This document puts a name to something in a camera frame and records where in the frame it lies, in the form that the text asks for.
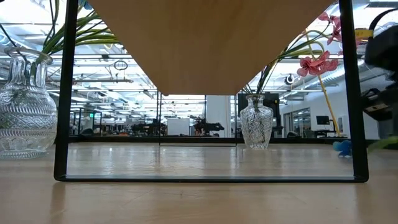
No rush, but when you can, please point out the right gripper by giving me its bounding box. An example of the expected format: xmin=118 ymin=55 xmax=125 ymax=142
xmin=359 ymin=26 xmax=398 ymax=122

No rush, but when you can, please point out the small two-bloom blue sprig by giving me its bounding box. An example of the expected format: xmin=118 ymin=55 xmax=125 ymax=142
xmin=332 ymin=136 xmax=398 ymax=159

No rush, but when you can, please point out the pink artificial flower bunch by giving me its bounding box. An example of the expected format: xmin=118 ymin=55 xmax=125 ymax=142
xmin=242 ymin=49 xmax=340 ymax=96
xmin=248 ymin=11 xmax=363 ymax=94

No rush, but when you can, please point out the tall cut-glass vase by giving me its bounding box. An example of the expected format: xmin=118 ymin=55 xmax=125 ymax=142
xmin=239 ymin=94 xmax=275 ymax=150

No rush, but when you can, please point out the large blue flower bunch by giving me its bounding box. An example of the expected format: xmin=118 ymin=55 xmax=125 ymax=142
xmin=41 ymin=0 xmax=121 ymax=56

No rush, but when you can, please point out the round ribbed glass vase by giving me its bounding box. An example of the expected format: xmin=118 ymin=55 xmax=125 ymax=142
xmin=0 ymin=46 xmax=58 ymax=161

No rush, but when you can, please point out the yellow tape tag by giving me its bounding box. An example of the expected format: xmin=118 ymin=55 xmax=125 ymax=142
xmin=354 ymin=28 xmax=374 ymax=39

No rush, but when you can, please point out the white board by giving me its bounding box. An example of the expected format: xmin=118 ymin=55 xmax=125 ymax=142
xmin=167 ymin=118 xmax=191 ymax=136

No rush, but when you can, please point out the yellow hanging cable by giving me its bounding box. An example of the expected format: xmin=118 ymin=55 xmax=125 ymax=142
xmin=305 ymin=29 xmax=342 ymax=138

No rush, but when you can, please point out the wooden shelf black frame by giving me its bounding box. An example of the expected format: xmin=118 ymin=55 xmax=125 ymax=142
xmin=53 ymin=0 xmax=370 ymax=184

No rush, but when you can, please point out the black table frame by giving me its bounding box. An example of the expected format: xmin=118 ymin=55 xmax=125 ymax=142
xmin=68 ymin=136 xmax=398 ymax=149

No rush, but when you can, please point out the black hanging cable coil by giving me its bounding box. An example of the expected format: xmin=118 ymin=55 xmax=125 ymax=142
xmin=113 ymin=59 xmax=129 ymax=72

